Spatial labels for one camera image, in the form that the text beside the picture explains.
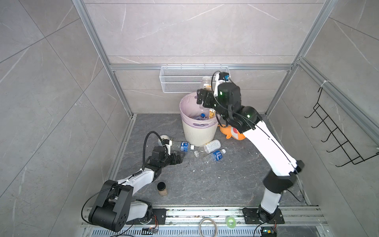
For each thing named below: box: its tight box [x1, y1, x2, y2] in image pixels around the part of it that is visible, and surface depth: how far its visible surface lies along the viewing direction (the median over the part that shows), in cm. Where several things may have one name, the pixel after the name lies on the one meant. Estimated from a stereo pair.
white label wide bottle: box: [193, 139, 222, 158], surface depth 97 cm
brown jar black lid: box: [156, 181, 168, 197], surface depth 76 cm
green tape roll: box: [225, 216, 237, 229], surface depth 73 cm
